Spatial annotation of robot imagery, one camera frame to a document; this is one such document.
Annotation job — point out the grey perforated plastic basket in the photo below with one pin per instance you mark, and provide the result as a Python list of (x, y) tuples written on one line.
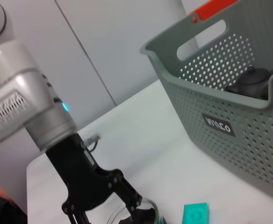
[(243, 163)]

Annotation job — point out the cyan square toy brick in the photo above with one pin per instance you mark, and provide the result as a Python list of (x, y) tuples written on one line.
[(194, 213)]

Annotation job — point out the brown black background object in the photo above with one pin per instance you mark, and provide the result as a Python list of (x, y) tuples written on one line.
[(1, 210)]

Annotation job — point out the glass teacup black sleeve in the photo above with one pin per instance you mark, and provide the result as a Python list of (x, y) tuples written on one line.
[(148, 214)]

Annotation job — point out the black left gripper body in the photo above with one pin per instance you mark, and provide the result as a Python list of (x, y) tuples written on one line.
[(85, 177)]

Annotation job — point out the black clay teapot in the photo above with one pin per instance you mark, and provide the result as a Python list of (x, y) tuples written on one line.
[(248, 81)]

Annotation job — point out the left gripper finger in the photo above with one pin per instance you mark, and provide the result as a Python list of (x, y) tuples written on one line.
[(77, 217), (130, 198)]

